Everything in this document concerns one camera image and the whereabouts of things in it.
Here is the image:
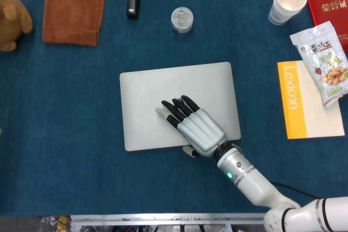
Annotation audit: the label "stack of white paper cups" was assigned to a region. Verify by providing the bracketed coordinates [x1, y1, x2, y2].
[268, 0, 308, 26]

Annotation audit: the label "aluminium frame rail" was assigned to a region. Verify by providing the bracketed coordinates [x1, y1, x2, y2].
[70, 212, 269, 227]

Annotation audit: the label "small clear round jar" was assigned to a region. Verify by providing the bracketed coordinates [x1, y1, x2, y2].
[170, 7, 195, 34]

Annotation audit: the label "clear plastic bag yellow parts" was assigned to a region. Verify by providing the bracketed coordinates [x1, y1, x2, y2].
[39, 215, 72, 232]

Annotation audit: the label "silver apple laptop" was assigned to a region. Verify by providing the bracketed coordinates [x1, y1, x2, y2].
[119, 61, 242, 152]

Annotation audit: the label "folded orange-brown cloth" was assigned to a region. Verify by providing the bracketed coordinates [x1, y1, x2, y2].
[42, 0, 105, 47]

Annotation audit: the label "white peanut snack bag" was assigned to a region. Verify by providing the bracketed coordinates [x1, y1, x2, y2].
[289, 20, 348, 108]

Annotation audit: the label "brown plush toy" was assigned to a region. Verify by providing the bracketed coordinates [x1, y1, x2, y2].
[0, 0, 34, 52]

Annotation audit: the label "blue tablecloth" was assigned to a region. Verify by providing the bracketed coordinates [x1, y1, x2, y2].
[0, 0, 348, 218]

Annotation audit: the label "yellow white Lexicon notebook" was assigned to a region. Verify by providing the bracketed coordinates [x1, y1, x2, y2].
[277, 60, 345, 140]

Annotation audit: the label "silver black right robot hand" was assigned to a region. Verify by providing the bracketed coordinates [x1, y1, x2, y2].
[154, 95, 228, 159]

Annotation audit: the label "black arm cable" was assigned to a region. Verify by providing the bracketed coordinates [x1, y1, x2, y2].
[271, 181, 320, 199]

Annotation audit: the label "red certificate folder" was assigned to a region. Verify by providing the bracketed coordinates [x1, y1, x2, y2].
[302, 0, 348, 53]

